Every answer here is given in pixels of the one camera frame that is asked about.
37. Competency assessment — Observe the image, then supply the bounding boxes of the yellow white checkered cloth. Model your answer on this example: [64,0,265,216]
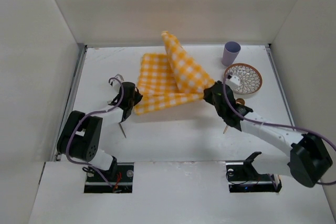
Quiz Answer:
[134,31,215,115]

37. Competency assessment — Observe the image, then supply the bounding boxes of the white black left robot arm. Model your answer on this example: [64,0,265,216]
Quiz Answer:
[57,82,142,178]

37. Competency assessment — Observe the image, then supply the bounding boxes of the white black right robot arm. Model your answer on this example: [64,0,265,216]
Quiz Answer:
[203,81,333,188]

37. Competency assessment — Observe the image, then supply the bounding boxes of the silver metal fork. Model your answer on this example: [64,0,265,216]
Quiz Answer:
[107,100,127,138]

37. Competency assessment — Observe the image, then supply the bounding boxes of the patterned ceramic plate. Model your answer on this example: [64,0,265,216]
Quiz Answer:
[224,63,262,95]

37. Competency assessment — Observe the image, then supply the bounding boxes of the lavender plastic cup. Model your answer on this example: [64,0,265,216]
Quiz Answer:
[221,41,241,67]

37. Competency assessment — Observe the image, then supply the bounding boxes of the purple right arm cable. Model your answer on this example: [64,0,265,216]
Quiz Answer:
[222,73,336,185]

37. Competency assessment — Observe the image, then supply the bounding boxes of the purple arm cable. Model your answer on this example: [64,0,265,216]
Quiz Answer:
[222,73,336,185]
[65,77,125,187]

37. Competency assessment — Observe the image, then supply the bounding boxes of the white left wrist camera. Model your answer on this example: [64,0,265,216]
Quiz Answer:
[108,74,124,86]

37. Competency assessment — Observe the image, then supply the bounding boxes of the copper long-handled spoon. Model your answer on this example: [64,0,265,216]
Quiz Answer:
[223,98,245,134]

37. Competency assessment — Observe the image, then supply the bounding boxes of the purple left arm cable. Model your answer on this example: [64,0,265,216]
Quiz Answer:
[65,77,125,187]

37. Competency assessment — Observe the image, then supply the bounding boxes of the left aluminium frame rail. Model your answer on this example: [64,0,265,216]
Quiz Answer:
[50,43,87,162]

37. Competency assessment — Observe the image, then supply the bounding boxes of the aluminium frame rail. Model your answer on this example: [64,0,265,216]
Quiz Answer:
[266,44,292,120]
[50,43,87,162]

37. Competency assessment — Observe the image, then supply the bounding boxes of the right aluminium frame rail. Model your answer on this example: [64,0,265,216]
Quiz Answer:
[266,44,292,120]

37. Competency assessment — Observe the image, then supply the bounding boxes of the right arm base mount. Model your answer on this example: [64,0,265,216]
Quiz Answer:
[225,152,282,193]

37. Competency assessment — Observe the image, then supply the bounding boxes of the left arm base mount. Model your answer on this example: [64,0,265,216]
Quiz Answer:
[82,163,134,194]

